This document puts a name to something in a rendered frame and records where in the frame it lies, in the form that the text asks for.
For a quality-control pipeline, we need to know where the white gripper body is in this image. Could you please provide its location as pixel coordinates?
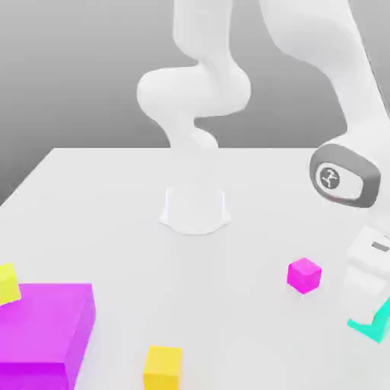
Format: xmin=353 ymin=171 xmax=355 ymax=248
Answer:
xmin=346 ymin=225 xmax=390 ymax=280

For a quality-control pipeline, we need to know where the small magenta cube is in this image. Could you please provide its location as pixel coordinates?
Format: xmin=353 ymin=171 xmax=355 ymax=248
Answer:
xmin=286 ymin=257 xmax=323 ymax=296

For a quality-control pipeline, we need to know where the small golden yellow cube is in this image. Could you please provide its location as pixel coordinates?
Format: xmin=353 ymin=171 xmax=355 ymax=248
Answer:
xmin=142 ymin=344 xmax=184 ymax=390

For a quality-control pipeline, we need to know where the small lemon yellow cube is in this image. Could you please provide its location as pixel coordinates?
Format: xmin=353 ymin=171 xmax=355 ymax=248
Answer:
xmin=0 ymin=262 xmax=22 ymax=306

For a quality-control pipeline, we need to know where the large magenta box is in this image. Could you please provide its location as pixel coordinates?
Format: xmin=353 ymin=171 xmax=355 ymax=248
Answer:
xmin=0 ymin=283 xmax=98 ymax=390

